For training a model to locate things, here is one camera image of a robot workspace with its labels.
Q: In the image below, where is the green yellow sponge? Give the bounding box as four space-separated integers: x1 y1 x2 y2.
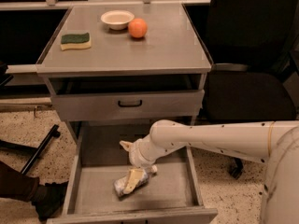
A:
60 33 92 50

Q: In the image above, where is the orange fruit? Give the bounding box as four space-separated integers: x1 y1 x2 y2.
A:
128 19 148 38

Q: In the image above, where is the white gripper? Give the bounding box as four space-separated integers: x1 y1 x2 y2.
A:
120 135 163 194

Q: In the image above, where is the person's leg and shoe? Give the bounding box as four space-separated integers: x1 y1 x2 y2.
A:
0 161 68 221

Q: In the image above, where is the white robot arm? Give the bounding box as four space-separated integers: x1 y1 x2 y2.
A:
121 120 299 224

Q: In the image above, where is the white bowl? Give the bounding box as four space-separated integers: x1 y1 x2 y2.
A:
101 10 135 31

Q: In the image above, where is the black office chair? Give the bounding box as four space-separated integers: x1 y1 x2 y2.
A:
190 0 299 180

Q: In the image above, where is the black chair base leg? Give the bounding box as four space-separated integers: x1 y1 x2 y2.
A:
0 125 61 175

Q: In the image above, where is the closed drawer with black handle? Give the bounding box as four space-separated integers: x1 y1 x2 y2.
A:
51 91 204 121

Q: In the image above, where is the grey drawer cabinet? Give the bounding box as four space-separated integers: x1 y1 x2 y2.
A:
37 3 211 138

